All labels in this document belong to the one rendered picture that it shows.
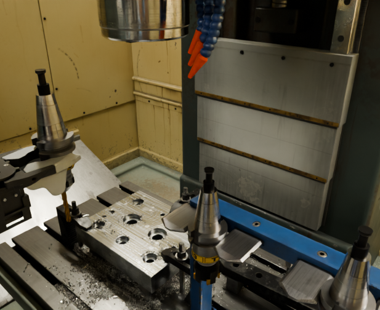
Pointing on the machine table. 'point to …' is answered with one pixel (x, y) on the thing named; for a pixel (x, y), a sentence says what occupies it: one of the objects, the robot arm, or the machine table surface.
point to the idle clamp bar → (259, 283)
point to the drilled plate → (164, 272)
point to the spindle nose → (143, 19)
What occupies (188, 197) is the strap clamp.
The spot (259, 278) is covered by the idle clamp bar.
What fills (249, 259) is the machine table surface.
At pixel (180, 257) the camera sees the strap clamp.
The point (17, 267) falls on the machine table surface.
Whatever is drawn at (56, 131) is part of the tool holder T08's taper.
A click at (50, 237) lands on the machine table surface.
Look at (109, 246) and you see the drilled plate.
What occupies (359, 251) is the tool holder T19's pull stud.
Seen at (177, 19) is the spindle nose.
